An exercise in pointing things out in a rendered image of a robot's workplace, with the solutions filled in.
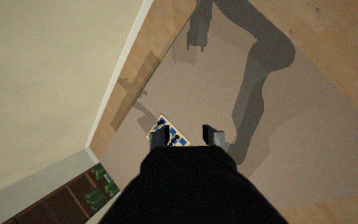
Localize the blue and cream chessboard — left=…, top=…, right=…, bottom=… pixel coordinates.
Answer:
left=146, top=113, right=191, bottom=146

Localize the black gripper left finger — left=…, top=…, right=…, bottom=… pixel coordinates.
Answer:
left=149, top=125, right=170, bottom=151

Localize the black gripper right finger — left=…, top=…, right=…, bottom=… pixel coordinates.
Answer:
left=203, top=124, right=225, bottom=150

